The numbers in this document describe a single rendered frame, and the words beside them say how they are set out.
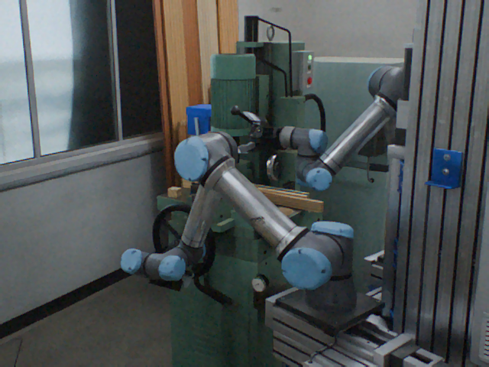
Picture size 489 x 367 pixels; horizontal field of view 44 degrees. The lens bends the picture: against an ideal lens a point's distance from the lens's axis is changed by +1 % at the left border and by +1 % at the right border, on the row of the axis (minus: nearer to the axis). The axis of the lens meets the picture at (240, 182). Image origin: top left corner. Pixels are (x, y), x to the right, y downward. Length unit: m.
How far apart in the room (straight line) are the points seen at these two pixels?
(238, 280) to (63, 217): 1.41
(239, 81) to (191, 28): 1.77
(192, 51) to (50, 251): 1.57
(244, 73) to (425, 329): 1.13
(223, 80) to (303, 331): 1.01
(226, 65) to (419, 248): 1.03
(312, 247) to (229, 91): 0.94
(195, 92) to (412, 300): 2.61
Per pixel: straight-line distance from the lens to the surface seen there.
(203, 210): 1.82
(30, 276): 3.41
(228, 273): 2.36
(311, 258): 1.49
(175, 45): 3.82
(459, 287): 1.65
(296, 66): 2.52
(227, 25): 4.30
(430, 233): 1.65
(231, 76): 2.27
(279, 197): 2.32
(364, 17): 4.58
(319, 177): 1.87
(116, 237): 3.79
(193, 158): 1.59
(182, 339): 2.65
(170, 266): 1.79
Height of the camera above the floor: 1.58
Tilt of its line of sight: 15 degrees down
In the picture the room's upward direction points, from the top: straight up
